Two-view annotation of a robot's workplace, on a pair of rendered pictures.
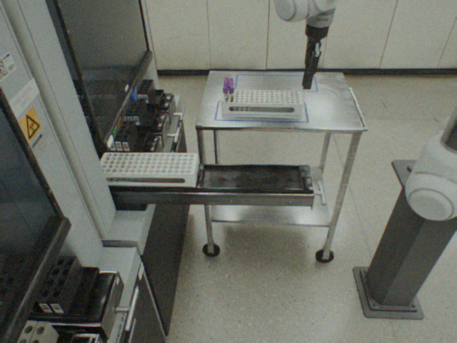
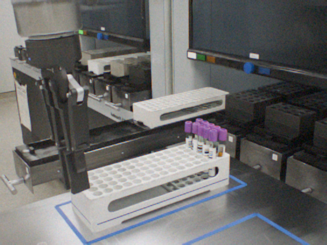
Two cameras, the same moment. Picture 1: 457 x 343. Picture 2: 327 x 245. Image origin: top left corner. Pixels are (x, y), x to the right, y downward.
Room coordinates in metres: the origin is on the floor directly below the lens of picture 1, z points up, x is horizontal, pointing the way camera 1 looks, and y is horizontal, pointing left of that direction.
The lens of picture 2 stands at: (1.72, -0.57, 1.21)
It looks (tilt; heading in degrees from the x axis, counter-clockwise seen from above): 20 degrees down; 142
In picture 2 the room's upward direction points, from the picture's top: 2 degrees counter-clockwise
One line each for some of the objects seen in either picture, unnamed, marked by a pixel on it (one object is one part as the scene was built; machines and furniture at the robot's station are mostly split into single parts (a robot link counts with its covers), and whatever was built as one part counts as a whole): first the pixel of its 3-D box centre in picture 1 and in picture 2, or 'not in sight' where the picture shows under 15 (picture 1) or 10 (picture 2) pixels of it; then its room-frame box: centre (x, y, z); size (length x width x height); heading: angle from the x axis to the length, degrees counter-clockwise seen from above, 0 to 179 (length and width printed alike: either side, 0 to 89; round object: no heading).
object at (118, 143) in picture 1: (123, 136); (247, 107); (0.99, 0.34, 0.85); 0.12 x 0.02 x 0.06; 176
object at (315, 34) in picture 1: (315, 37); (56, 67); (1.17, -0.32, 1.09); 0.08 x 0.07 x 0.09; 179
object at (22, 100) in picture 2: not in sight; (21, 105); (-0.92, 0.36, 0.43); 0.27 x 0.02 x 0.36; 176
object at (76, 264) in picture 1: (67, 284); (138, 75); (0.43, 0.36, 0.85); 0.12 x 0.02 x 0.06; 176
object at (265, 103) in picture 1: (261, 103); (153, 180); (1.16, -0.15, 0.85); 0.30 x 0.10 x 0.06; 84
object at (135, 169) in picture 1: (148, 171); (182, 107); (0.82, 0.23, 0.83); 0.30 x 0.10 x 0.06; 86
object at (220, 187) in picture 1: (208, 184); (132, 137); (0.81, 0.06, 0.78); 0.73 x 0.14 x 0.09; 86
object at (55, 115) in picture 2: (313, 58); (59, 111); (1.16, -0.32, 1.03); 0.04 x 0.01 x 0.11; 89
